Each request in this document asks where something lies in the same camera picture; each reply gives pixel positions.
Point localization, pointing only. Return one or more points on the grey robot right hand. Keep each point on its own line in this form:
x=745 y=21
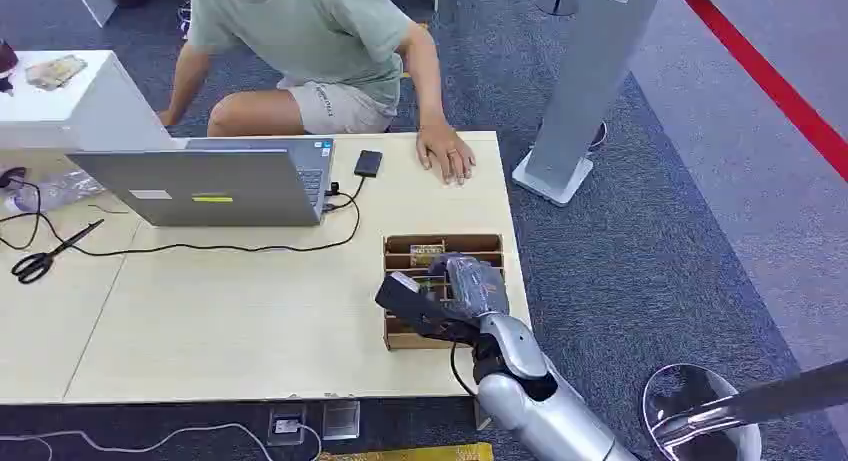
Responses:
x=474 y=284

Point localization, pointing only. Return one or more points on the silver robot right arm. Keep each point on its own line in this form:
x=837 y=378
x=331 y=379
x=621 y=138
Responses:
x=543 y=405

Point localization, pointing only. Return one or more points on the printed card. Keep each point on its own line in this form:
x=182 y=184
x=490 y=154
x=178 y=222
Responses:
x=426 y=253
x=434 y=287

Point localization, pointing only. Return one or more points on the wooden card box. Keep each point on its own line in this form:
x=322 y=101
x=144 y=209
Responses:
x=405 y=339

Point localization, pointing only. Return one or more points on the person's left hand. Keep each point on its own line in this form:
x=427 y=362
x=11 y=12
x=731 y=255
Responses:
x=445 y=154

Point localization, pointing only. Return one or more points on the black flat device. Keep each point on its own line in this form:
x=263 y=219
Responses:
x=368 y=163

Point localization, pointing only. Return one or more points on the yellow sheet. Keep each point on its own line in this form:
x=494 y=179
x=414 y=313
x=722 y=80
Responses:
x=424 y=452

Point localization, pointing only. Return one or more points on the metal floor plate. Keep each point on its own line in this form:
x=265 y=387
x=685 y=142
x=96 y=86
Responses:
x=341 y=419

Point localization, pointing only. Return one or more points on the grey pillar stand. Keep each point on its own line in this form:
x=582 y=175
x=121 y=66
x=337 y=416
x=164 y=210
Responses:
x=583 y=80

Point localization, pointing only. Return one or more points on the floor socket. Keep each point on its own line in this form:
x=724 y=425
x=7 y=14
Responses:
x=287 y=425

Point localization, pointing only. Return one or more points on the grey laptop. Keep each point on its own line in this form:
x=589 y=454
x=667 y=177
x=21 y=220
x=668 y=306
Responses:
x=218 y=186

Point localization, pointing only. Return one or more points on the person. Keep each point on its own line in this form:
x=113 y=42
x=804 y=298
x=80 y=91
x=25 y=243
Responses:
x=311 y=40

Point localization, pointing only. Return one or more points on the red barrier belt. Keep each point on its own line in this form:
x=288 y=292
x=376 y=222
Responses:
x=768 y=80

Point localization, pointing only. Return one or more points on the clear plastic bag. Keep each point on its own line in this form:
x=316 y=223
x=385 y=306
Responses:
x=60 y=190

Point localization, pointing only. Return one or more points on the black scissors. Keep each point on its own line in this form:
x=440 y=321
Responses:
x=40 y=262

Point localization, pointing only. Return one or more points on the crumpled packet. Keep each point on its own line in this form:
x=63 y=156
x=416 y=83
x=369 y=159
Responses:
x=56 y=71

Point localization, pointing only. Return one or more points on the black round object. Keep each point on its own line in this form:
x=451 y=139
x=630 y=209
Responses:
x=12 y=177

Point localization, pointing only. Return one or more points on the dark red object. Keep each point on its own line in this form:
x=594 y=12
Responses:
x=6 y=60

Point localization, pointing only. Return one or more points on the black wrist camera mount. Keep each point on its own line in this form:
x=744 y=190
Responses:
x=418 y=307

